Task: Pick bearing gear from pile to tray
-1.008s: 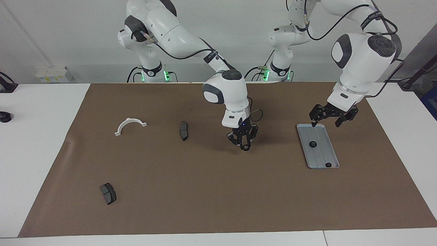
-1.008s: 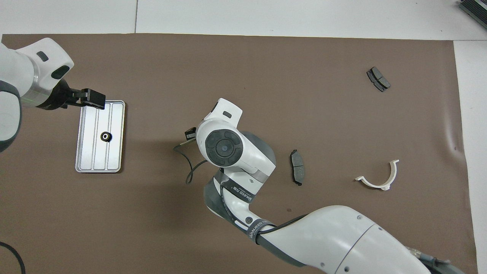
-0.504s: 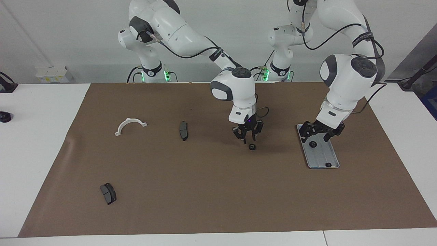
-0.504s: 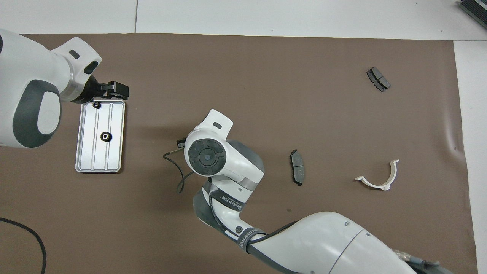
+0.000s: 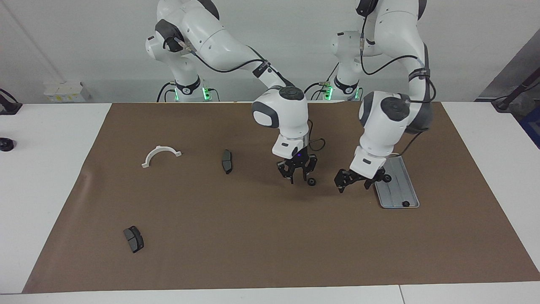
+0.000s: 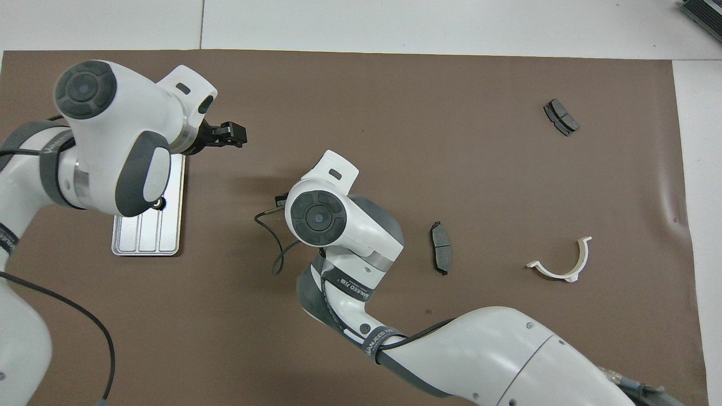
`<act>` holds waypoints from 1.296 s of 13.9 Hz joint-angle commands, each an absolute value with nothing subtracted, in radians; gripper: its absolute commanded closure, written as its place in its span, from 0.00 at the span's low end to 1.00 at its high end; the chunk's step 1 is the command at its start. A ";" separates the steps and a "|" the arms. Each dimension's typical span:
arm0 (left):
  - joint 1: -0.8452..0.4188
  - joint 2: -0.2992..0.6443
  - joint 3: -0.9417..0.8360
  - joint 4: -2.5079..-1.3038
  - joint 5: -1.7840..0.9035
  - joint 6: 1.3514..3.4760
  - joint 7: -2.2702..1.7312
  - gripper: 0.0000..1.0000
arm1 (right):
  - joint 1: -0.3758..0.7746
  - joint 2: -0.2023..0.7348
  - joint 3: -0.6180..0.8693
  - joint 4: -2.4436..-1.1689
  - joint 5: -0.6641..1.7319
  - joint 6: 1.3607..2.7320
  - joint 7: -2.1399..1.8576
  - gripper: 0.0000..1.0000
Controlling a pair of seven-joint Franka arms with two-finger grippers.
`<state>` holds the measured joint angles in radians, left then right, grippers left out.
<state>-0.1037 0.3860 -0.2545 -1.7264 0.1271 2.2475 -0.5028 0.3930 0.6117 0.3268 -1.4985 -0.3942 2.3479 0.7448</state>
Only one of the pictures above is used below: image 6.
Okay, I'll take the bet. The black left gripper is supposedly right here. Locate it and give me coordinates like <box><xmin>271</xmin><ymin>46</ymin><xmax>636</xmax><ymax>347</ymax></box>
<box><xmin>175</xmin><ymin>117</ymin><xmax>248</xmax><ymax>156</ymax></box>

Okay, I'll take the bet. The silver metal compartment tray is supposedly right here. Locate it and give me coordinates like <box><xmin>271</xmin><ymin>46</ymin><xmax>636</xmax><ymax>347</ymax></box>
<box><xmin>111</xmin><ymin>153</ymin><xmax>187</xmax><ymax>257</ymax></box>

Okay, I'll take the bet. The large brown table mat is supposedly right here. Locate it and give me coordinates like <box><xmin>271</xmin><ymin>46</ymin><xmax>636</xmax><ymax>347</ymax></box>
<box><xmin>0</xmin><ymin>49</ymin><xmax>709</xmax><ymax>406</ymax></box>

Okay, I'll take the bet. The dark grey brake pad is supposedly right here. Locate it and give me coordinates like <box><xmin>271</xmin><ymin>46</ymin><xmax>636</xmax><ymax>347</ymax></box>
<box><xmin>543</xmin><ymin>99</ymin><xmax>580</xmax><ymax>137</ymax></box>
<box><xmin>430</xmin><ymin>220</ymin><xmax>454</xmax><ymax>276</ymax></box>

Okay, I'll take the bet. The dark ribbed metal device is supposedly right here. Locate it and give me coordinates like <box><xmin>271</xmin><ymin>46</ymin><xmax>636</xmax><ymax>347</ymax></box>
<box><xmin>680</xmin><ymin>0</ymin><xmax>722</xmax><ymax>36</ymax></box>

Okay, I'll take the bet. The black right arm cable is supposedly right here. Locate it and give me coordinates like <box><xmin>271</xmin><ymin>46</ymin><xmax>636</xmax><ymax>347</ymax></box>
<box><xmin>254</xmin><ymin>204</ymin><xmax>455</xmax><ymax>353</ymax></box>

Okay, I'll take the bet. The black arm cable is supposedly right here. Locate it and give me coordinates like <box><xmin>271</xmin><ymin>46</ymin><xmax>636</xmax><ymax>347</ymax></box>
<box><xmin>254</xmin><ymin>204</ymin><xmax>455</xmax><ymax>353</ymax></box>
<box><xmin>0</xmin><ymin>272</ymin><xmax>116</xmax><ymax>406</ymax></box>

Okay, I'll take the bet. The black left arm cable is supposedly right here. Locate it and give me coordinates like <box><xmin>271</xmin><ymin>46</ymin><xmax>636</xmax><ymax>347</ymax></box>
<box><xmin>0</xmin><ymin>272</ymin><xmax>116</xmax><ymax>406</ymax></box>

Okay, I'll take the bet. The white plastic half-ring clamp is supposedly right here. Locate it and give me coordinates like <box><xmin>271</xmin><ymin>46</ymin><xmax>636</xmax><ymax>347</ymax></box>
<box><xmin>526</xmin><ymin>236</ymin><xmax>593</xmax><ymax>283</ymax></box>

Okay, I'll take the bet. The grey corrugated cable conduit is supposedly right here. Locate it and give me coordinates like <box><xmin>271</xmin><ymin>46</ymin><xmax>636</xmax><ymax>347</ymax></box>
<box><xmin>599</xmin><ymin>367</ymin><xmax>686</xmax><ymax>406</ymax></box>

